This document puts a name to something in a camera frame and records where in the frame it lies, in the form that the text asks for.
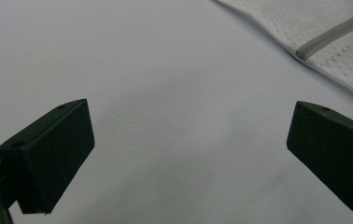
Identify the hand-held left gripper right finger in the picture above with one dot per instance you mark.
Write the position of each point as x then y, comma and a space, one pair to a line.
333, 152

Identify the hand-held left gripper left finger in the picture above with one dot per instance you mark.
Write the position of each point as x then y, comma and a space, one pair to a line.
56, 155

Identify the white mesh laundry bag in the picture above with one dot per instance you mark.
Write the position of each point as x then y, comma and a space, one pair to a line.
274, 18

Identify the white table mat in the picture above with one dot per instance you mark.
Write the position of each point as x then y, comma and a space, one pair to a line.
165, 62

